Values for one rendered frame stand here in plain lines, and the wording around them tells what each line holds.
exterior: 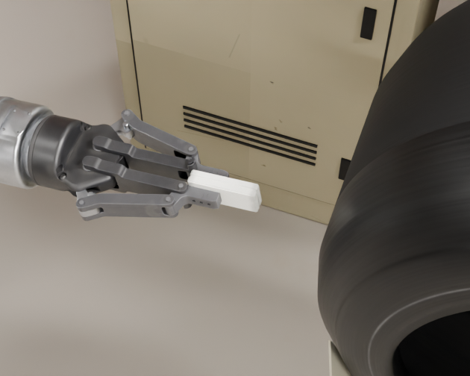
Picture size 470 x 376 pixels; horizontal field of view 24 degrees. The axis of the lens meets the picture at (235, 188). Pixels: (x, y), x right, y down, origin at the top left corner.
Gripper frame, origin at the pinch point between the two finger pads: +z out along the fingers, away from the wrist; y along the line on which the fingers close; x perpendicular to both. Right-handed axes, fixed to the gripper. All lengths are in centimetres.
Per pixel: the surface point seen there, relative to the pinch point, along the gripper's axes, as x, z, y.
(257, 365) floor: 113, -20, 28
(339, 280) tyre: -6.5, 15.1, -9.8
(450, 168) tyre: -20.8, 23.2, -6.1
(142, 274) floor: 109, -49, 39
